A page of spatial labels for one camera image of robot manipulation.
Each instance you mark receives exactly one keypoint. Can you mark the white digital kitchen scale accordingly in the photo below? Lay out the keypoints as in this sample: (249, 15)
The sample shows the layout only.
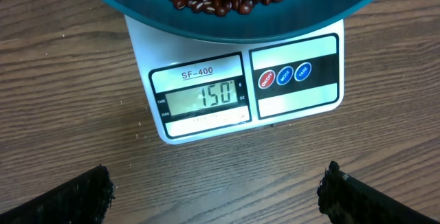
(196, 89)

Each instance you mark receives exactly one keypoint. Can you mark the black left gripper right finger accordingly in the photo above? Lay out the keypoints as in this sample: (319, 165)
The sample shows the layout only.
(344, 199)

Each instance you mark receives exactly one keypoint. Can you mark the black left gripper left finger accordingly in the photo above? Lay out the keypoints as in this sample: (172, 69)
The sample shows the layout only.
(83, 199)

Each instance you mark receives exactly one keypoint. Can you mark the blue bowl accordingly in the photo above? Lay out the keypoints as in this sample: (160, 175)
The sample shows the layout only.
(264, 24)

